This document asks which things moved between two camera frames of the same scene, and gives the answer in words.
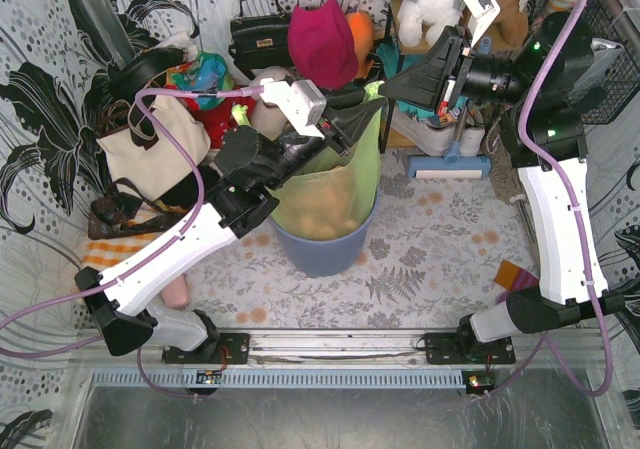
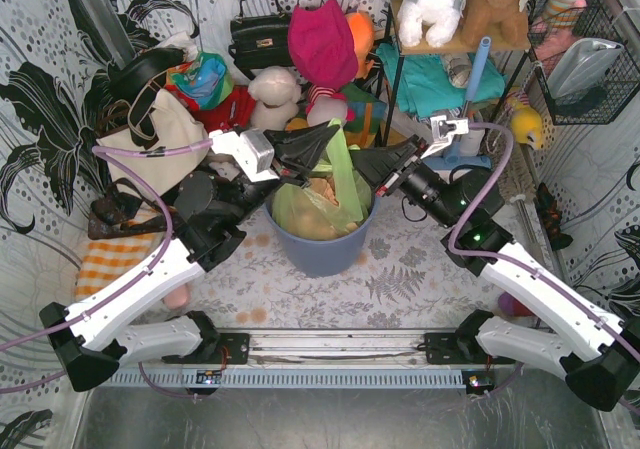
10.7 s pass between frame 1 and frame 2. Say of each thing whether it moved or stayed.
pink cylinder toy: stayed
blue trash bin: stayed
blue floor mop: stayed
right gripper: moved
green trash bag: moved
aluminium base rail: stayed
